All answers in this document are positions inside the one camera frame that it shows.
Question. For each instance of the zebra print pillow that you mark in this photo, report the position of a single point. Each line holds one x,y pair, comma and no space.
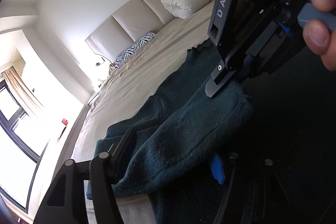
139,43

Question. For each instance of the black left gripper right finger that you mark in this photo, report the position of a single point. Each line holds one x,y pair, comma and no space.
224,173

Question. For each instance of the small red object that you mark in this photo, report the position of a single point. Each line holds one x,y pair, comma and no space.
65,122

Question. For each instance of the beige padded headboard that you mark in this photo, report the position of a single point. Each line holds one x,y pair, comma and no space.
126,25

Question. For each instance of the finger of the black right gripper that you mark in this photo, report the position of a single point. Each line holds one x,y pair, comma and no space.
220,77

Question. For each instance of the beige window curtain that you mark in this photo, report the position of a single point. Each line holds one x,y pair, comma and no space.
20,91

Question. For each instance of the person's right hand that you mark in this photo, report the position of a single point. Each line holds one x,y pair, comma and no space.
319,39

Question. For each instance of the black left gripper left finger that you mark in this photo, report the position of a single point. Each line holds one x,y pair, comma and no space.
64,201

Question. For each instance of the dark teal knit sweater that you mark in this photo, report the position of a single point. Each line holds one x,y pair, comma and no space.
281,128

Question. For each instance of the dark framed window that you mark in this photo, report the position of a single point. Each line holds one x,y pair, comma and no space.
22,149

